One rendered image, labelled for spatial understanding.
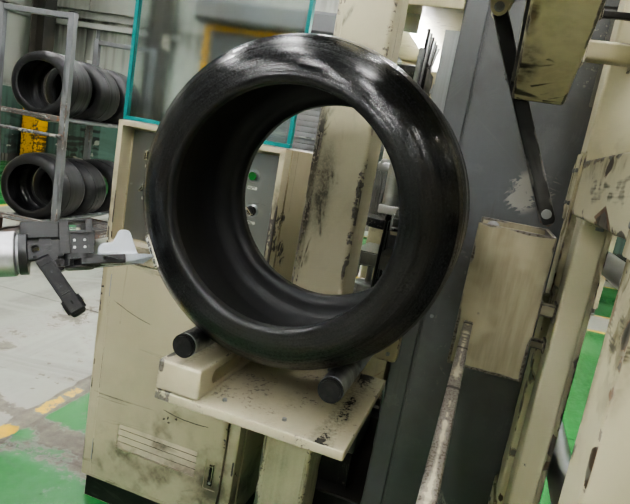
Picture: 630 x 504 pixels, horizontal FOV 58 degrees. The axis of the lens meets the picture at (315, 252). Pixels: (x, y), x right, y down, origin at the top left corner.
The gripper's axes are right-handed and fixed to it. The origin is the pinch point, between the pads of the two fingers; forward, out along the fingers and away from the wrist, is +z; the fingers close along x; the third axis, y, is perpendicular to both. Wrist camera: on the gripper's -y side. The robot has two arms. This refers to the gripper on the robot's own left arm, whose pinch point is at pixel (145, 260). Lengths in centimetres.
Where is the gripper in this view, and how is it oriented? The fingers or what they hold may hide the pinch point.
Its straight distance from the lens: 105.7
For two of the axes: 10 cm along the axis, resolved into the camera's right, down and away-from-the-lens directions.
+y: -0.8, -9.9, 0.9
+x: -3.7, 1.1, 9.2
